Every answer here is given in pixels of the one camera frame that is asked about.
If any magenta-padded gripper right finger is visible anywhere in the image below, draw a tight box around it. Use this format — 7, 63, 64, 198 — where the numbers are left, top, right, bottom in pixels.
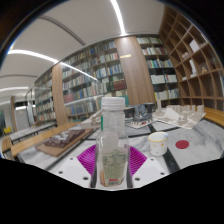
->
126, 145, 170, 189

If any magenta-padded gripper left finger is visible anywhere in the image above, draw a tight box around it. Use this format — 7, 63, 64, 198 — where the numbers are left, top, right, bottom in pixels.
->
54, 143, 98, 189

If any clear plastic bottle white cap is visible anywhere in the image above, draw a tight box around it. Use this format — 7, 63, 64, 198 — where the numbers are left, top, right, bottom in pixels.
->
94, 96, 131, 188

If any white cup yellow rim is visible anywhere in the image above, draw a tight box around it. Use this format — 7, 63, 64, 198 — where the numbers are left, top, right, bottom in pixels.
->
147, 131, 170, 157

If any brown model on wooden board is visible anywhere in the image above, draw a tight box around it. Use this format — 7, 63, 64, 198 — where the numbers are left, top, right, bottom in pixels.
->
34, 129, 96, 158

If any flat round red coaster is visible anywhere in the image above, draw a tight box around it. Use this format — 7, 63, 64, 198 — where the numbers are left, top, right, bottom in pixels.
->
175, 139, 190, 150

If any flat white site model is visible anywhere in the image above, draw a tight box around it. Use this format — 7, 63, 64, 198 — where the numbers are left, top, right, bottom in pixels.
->
128, 118, 156, 130

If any curved wooden bench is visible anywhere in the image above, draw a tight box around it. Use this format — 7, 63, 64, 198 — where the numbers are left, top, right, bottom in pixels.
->
1, 121, 81, 158
203, 107, 224, 128

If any white ramp architecture model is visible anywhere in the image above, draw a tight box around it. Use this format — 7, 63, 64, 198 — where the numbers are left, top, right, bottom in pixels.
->
78, 109, 103, 130

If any dark grey building model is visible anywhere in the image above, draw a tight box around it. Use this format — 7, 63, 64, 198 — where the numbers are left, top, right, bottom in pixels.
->
123, 103, 156, 122

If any white city block model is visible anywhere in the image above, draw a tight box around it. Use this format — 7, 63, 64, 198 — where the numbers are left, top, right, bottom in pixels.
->
153, 104, 207, 130

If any wooden cubby shelf unit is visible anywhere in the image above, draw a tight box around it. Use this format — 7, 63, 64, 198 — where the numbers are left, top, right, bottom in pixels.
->
159, 6, 224, 113

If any straight ceiling light strip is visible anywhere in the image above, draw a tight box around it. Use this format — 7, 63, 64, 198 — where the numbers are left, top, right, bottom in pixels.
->
109, 0, 127, 36

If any large wall bookshelf with books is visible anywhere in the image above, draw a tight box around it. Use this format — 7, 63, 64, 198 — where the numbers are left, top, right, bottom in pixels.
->
33, 39, 129, 124

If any narrow wall bookshelf with books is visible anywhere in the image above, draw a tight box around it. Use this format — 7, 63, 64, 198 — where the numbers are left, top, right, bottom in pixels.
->
136, 35, 181, 101

